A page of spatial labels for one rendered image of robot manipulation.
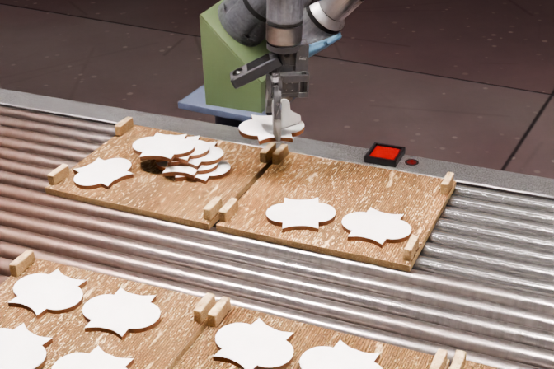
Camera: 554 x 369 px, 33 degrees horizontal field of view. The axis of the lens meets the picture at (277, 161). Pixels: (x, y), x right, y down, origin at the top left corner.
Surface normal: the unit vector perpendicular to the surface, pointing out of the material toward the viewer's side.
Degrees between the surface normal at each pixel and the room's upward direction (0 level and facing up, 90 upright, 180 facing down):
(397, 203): 0
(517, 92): 0
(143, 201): 0
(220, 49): 90
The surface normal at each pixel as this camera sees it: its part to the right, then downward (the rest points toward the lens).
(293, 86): 0.16, 0.49
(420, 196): -0.03, -0.88
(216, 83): -0.40, 0.44
